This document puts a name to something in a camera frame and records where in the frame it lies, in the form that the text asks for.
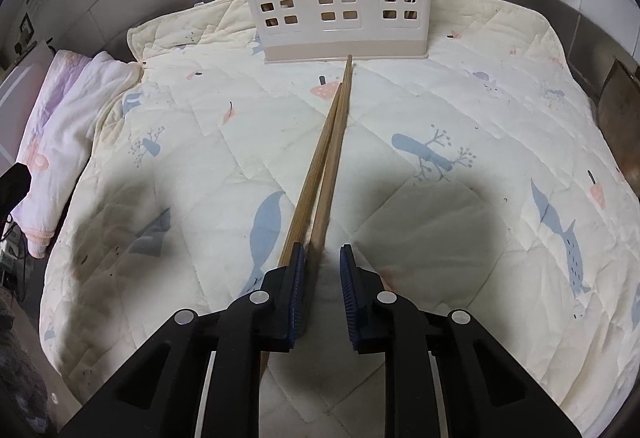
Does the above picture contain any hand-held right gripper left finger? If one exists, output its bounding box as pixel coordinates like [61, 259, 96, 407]
[59, 242, 307, 438]

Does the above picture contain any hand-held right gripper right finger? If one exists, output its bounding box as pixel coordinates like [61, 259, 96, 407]
[339, 243, 585, 438]

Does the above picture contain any white and purple towel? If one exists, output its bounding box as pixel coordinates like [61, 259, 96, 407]
[10, 48, 141, 259]

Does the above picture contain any dark grey fuzzy clothing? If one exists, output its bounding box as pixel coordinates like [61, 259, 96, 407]
[0, 288, 56, 438]

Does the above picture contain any cream printed quilted mat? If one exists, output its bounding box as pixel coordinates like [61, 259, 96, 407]
[37, 0, 640, 438]

